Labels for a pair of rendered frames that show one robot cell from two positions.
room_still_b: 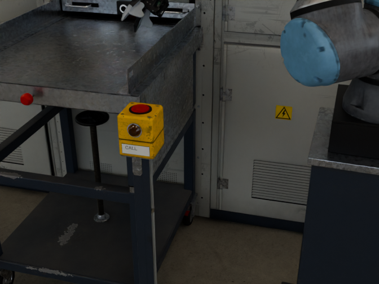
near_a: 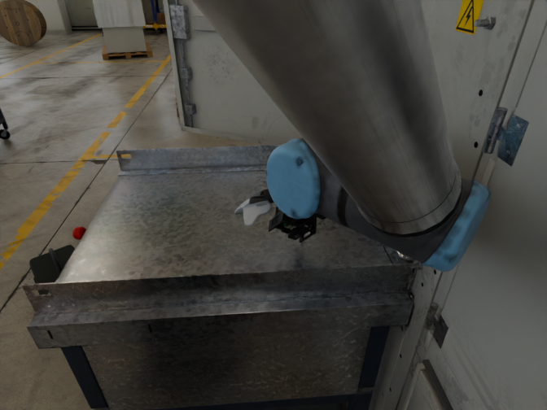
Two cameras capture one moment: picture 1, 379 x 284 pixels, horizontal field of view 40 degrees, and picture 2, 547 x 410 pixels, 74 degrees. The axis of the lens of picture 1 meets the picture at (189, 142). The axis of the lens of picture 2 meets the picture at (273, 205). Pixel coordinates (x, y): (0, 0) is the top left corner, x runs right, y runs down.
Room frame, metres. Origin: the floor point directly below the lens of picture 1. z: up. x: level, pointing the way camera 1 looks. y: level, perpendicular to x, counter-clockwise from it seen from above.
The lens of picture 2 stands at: (1.49, -0.40, 1.36)
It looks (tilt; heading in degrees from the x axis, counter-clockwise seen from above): 32 degrees down; 71
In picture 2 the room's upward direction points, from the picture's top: straight up
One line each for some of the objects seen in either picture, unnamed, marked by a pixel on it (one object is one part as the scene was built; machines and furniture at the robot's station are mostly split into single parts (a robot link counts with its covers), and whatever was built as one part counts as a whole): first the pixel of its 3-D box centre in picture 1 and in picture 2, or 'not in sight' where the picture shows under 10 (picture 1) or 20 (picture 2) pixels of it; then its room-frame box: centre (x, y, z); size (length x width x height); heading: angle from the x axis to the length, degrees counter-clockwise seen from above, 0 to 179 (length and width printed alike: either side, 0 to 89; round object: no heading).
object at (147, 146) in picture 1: (141, 129); not in sight; (1.03, 0.11, 0.85); 0.08 x 0.08 x 0.10; 75
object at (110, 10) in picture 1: (128, 5); not in sight; (2.02, 0.24, 0.90); 0.54 x 0.05 x 0.06; 75
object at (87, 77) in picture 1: (86, 56); (231, 225); (1.64, 0.34, 0.82); 0.68 x 0.62 x 0.06; 165
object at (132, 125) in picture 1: (133, 131); not in sight; (0.98, 0.12, 0.87); 0.03 x 0.01 x 0.03; 75
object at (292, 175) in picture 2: not in sight; (324, 173); (1.68, -0.04, 1.15); 0.12 x 0.12 x 0.09; 25
